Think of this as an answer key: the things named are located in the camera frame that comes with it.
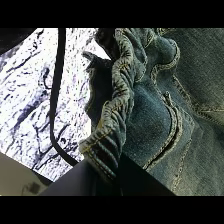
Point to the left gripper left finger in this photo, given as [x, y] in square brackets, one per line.
[75, 183]

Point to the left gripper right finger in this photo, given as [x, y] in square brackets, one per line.
[140, 183]

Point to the blue jeans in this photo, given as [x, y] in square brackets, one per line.
[156, 110]

